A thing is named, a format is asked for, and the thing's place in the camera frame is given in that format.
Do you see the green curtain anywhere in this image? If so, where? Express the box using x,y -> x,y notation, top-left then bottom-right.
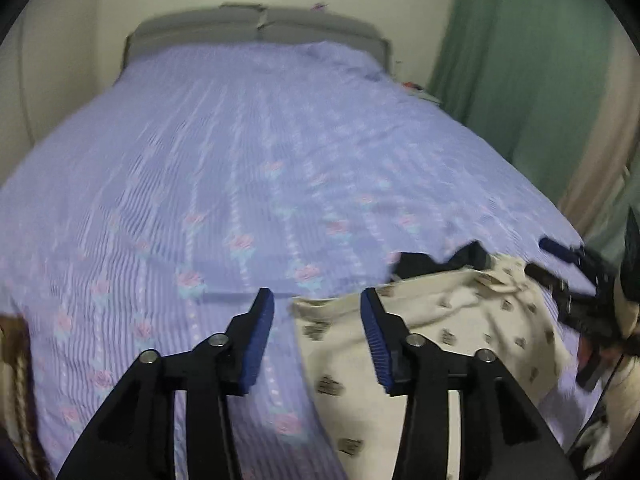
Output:
427,0 -> 627,196

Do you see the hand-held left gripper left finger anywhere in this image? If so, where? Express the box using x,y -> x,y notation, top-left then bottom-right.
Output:
55,287 -> 276,480

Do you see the white nightstand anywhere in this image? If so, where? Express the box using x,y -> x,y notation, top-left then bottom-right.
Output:
404,85 -> 444,107

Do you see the cream bear print polo shirt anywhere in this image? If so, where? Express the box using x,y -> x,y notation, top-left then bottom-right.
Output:
291,241 -> 572,480

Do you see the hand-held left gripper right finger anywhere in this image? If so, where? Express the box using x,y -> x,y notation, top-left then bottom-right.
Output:
360,287 -> 568,480

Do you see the purple floral bed sheet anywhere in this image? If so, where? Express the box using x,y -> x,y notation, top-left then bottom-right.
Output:
0,40 -> 601,480

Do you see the grey padded headboard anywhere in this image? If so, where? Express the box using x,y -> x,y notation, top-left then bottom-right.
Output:
124,2 -> 396,72

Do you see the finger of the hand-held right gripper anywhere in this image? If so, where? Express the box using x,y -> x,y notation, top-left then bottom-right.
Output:
539,237 -> 587,267
524,262 -> 601,303

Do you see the beige curtain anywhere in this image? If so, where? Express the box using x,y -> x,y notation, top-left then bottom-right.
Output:
557,75 -> 640,242

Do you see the white crumpled cloth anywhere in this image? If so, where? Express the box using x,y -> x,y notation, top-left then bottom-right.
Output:
580,410 -> 632,473

